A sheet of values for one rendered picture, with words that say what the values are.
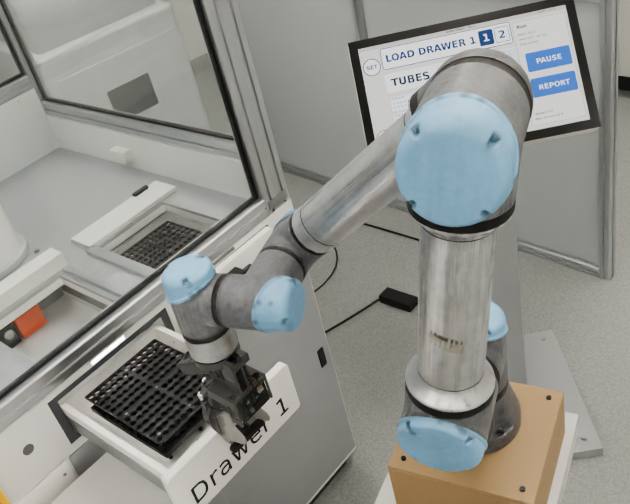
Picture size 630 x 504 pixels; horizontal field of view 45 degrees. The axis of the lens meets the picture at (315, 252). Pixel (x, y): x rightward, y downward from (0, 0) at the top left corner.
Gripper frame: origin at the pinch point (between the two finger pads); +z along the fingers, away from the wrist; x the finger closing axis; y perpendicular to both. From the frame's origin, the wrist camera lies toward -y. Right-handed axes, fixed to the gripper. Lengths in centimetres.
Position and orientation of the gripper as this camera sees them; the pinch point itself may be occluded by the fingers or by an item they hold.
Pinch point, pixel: (240, 431)
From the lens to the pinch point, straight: 129.8
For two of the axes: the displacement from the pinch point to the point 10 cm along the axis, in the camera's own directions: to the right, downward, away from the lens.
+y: 7.6, 2.4, -6.1
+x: 6.2, -5.5, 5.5
